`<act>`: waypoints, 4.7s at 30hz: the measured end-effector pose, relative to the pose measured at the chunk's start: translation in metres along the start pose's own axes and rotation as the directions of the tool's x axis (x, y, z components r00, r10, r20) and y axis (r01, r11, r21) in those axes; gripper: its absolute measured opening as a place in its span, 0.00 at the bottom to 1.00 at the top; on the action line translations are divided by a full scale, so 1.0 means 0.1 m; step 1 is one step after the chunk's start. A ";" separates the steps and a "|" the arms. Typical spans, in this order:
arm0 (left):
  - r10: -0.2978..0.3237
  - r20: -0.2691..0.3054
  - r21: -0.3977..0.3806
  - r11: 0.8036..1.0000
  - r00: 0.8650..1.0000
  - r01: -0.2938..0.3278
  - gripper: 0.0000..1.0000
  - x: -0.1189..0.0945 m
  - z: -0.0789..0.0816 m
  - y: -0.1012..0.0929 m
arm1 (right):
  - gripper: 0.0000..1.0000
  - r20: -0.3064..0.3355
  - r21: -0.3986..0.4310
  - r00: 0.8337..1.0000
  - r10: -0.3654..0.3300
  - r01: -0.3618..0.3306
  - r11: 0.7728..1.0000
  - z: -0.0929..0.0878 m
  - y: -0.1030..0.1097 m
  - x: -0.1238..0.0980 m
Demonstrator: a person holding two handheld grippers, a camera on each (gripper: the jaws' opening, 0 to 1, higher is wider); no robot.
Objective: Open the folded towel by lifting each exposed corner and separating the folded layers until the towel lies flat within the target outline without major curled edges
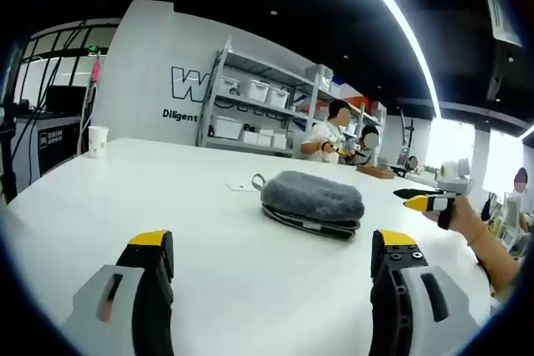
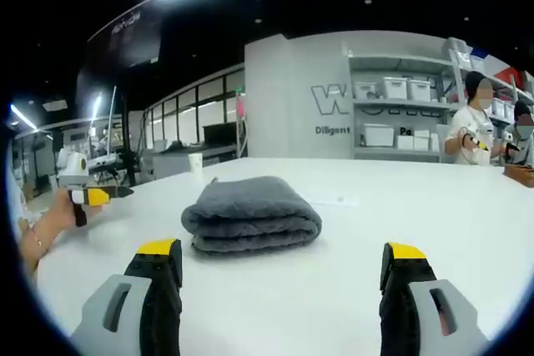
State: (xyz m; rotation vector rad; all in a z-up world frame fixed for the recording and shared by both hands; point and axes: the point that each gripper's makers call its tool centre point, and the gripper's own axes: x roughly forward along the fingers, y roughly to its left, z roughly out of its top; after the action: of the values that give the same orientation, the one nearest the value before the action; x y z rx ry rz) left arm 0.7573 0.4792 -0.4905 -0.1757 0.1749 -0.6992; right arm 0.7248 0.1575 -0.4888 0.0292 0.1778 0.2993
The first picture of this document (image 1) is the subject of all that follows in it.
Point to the grey towel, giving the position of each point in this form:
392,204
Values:
310,204

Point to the person's right hand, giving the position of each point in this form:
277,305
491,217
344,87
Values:
459,218

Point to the wooden tray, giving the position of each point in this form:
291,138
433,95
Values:
375,171

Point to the white paper cup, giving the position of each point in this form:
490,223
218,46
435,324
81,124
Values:
98,142

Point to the clear plastic storage bin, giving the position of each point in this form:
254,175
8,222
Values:
319,76

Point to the white card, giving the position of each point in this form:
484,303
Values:
240,186

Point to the dark equipment cabinet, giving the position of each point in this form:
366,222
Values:
58,143

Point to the ceiling light strip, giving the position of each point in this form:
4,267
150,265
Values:
400,22

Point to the grey metal shelf rack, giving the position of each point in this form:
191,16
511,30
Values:
258,112

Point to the group of white storage boxes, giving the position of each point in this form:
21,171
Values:
256,91

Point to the black monitor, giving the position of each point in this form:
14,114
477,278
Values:
64,98

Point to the pink hanging tag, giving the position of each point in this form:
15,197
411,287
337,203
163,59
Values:
96,70

